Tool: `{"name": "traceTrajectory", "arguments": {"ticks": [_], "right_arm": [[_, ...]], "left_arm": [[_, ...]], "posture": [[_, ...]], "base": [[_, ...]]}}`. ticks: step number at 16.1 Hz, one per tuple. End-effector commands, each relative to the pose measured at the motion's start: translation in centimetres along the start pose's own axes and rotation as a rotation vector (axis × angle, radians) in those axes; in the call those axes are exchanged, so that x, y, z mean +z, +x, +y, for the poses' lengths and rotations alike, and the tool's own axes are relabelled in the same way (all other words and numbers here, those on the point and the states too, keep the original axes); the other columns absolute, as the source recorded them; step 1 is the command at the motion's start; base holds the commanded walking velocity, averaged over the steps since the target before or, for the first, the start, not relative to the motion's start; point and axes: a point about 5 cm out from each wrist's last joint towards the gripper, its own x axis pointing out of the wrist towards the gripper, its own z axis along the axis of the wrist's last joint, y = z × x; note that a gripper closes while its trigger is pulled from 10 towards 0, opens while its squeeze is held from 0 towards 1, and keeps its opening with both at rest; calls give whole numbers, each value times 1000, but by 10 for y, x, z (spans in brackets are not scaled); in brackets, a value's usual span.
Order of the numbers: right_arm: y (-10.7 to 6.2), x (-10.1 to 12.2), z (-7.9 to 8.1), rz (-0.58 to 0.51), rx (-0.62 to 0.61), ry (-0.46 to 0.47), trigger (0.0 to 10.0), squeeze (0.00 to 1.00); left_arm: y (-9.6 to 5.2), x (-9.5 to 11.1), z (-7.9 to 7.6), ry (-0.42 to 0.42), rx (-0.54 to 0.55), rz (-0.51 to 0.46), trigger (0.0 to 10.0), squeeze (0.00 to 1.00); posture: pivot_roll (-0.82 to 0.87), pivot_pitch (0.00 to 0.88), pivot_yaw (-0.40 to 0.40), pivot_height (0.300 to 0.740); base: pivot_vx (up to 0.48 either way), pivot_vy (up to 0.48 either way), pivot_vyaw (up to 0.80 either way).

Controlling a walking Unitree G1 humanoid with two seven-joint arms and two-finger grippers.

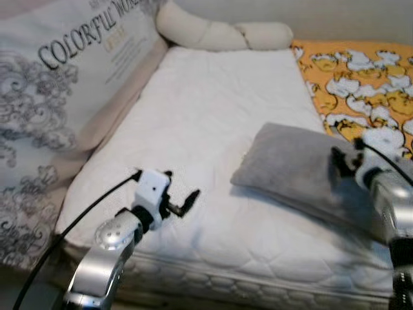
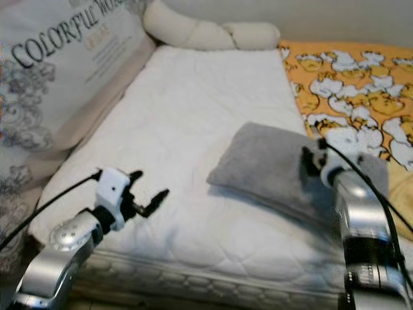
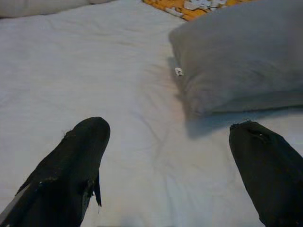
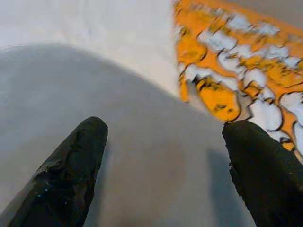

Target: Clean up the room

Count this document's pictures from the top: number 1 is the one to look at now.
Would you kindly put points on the yellow egg print blanket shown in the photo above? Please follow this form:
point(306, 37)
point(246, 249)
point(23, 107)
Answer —
point(361, 84)

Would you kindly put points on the grey floral printed mattress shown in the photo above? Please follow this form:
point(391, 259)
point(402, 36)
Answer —
point(64, 64)

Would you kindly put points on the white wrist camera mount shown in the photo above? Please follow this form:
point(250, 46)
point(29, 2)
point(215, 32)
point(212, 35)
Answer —
point(369, 171)
point(151, 190)

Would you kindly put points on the beige knotted bolster pillow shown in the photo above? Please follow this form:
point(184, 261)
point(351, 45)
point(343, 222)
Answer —
point(193, 32)

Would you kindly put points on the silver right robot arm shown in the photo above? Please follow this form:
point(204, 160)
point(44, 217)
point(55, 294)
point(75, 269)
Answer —
point(397, 206)

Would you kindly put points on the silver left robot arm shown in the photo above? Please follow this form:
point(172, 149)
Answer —
point(97, 271)

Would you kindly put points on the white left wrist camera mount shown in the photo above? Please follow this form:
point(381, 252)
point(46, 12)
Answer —
point(151, 190)

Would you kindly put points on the white quilted mattress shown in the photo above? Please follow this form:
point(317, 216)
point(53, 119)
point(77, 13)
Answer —
point(213, 116)

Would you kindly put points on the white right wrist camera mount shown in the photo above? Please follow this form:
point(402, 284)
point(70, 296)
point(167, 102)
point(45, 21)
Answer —
point(369, 171)

